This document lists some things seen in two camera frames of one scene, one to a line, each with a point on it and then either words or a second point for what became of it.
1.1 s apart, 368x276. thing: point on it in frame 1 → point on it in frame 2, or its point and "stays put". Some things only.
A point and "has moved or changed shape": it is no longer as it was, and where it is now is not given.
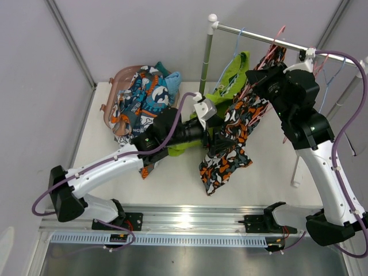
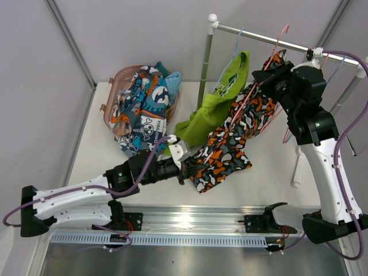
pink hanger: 259,66 → 256,89
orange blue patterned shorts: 135,108 stays put
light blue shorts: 173,82 stays put
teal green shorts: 162,69 stays put
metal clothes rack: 214,23 stays put
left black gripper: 217,145 → 190,167
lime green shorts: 232,82 stays put
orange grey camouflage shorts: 249,108 has moved or changed shape
